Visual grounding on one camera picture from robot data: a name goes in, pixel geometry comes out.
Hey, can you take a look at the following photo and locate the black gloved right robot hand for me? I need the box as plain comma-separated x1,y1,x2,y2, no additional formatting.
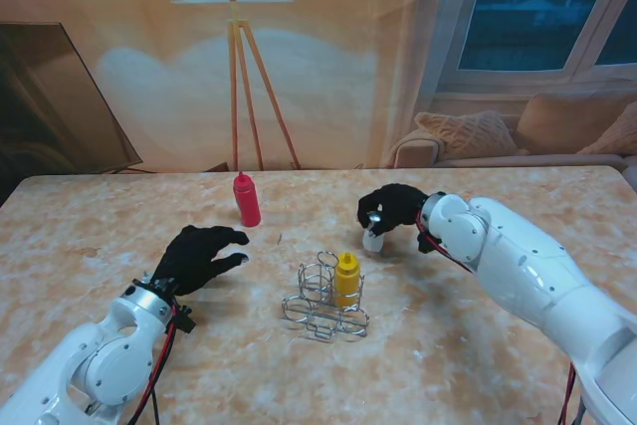
356,183,432,238

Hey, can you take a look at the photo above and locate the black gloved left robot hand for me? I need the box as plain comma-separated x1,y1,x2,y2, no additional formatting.
151,224,250,297

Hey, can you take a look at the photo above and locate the clear shaker with silver cap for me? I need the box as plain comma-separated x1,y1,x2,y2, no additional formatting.
361,210,385,253

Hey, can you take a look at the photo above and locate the yellow squeeze bottle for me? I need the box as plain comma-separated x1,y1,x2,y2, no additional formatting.
334,252,361,310

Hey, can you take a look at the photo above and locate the red squeeze bottle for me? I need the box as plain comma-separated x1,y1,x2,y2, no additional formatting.
232,170,263,227

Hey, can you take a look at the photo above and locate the beige knit cushion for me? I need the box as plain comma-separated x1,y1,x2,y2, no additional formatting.
576,101,637,156
413,110,529,160

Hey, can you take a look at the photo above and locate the sheer beige curtain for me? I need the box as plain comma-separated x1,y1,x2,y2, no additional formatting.
367,0,454,167

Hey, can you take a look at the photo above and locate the beige sofa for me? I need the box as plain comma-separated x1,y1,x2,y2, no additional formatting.
387,91,637,170

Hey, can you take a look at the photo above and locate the dark flat television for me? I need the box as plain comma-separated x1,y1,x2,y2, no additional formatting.
0,21,144,177

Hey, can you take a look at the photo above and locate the white framed window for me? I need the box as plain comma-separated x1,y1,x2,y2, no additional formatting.
435,0,637,93

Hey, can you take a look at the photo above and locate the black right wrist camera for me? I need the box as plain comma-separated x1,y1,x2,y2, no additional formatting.
416,231,439,255

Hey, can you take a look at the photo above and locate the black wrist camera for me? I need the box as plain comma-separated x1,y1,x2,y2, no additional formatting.
171,303,196,334
416,231,439,255

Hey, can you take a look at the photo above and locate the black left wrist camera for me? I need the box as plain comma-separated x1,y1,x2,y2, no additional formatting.
171,303,196,334

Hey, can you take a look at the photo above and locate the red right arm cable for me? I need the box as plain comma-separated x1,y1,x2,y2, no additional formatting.
416,215,578,425

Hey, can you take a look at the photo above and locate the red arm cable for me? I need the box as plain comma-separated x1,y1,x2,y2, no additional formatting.
416,215,578,425
126,322,178,425

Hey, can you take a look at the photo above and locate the red left arm cable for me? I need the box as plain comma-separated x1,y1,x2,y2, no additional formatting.
126,322,178,425

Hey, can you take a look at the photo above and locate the chrome wire condiment rack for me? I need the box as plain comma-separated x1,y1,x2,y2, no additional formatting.
281,250,370,343

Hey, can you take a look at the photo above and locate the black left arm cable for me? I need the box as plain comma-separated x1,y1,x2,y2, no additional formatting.
147,349,163,425

